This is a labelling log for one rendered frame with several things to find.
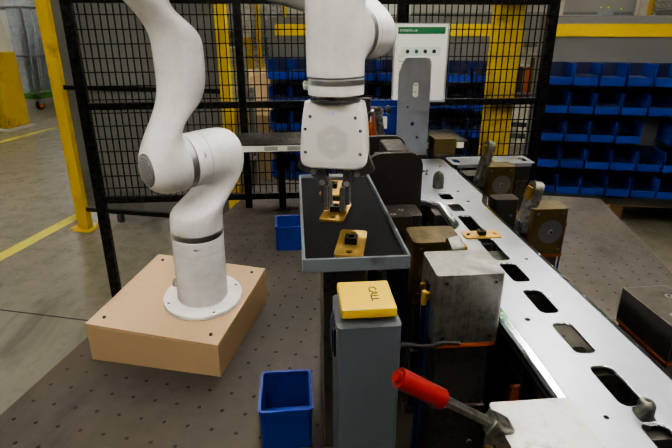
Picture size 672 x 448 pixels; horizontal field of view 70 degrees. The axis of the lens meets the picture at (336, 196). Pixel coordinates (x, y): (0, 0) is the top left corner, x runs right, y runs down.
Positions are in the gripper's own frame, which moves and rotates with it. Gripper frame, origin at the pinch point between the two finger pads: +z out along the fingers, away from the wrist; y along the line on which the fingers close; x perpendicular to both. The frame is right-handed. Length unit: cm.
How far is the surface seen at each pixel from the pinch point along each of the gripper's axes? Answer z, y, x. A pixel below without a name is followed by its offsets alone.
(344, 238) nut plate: 2.4, 3.3, -10.4
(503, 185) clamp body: 20, 37, 75
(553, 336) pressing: 18.8, 34.2, -4.1
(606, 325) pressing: 18.9, 43.0, 0.6
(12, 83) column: 51, -586, 536
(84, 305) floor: 118, -166, 126
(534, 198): 12, 39, 40
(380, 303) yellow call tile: 2.7, 9.9, -25.5
